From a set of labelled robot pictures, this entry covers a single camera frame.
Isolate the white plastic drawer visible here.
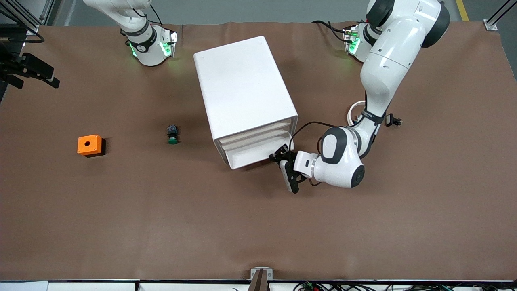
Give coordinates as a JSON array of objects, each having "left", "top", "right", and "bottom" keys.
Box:
[
  {"left": 221, "top": 128, "right": 291, "bottom": 154},
  {"left": 217, "top": 120, "right": 292, "bottom": 147},
  {"left": 223, "top": 139, "right": 292, "bottom": 170}
]

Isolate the left arm silver base panel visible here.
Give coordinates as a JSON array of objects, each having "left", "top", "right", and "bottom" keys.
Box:
[{"left": 343, "top": 24, "right": 366, "bottom": 55}]

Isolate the right arm silver base panel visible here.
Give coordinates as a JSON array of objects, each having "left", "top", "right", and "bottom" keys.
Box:
[{"left": 161, "top": 27, "right": 179, "bottom": 58}]

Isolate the white plastic drawer cabinet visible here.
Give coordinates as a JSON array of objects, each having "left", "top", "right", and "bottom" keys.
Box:
[{"left": 193, "top": 36, "right": 298, "bottom": 166}]

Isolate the orange box with hole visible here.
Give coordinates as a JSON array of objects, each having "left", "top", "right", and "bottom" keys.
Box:
[{"left": 77, "top": 134, "right": 104, "bottom": 157}]

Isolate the brown table mat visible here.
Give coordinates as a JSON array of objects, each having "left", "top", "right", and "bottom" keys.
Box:
[{"left": 0, "top": 20, "right": 517, "bottom": 282}]

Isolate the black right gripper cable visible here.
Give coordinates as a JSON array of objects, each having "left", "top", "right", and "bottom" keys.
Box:
[{"left": 0, "top": 12, "right": 44, "bottom": 45}]

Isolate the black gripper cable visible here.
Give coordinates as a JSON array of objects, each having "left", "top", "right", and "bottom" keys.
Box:
[
  {"left": 289, "top": 121, "right": 338, "bottom": 151},
  {"left": 0, "top": 12, "right": 44, "bottom": 45}
]

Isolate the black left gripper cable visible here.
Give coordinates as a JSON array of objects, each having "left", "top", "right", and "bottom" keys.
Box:
[{"left": 289, "top": 121, "right": 338, "bottom": 151}]

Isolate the aluminium frame profile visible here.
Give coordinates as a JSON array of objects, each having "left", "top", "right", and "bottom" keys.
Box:
[
  {"left": 40, "top": 0, "right": 56, "bottom": 25},
  {"left": 0, "top": 2, "right": 40, "bottom": 36},
  {"left": 485, "top": 0, "right": 517, "bottom": 31}
]

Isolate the white curved plastic ring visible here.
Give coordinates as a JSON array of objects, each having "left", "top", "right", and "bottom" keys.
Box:
[{"left": 347, "top": 101, "right": 366, "bottom": 127}]

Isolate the dark camera stand post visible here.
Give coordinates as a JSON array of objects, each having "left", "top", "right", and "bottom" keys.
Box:
[{"left": 247, "top": 270, "right": 270, "bottom": 291}]

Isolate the black right arm base cable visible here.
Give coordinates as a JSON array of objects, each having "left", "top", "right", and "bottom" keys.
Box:
[{"left": 149, "top": 3, "right": 163, "bottom": 25}]

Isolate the black arm base cable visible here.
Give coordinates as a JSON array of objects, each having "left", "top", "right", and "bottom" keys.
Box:
[
  {"left": 312, "top": 19, "right": 349, "bottom": 44},
  {"left": 149, "top": 3, "right": 163, "bottom": 25}
]

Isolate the black left arm base cable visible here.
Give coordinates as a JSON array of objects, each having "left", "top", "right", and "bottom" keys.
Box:
[{"left": 312, "top": 19, "right": 349, "bottom": 44}]

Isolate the tangled coloured cable bundle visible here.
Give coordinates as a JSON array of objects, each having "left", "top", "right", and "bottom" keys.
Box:
[{"left": 293, "top": 281, "right": 517, "bottom": 291}]

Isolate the white table edge rail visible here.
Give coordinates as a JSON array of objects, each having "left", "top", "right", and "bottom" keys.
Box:
[{"left": 0, "top": 280, "right": 517, "bottom": 291}]

